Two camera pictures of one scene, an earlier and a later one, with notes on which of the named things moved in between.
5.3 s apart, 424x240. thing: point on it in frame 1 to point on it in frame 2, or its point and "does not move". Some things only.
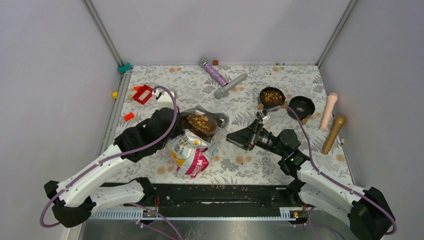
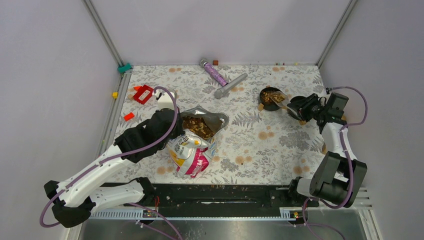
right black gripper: x=244 y=138 to x=304 y=105
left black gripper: x=180 y=130 does not move
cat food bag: x=191 y=151 does not move
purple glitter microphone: x=204 y=63 does not move
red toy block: x=143 y=94 does not move
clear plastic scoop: x=203 y=122 to x=280 y=99
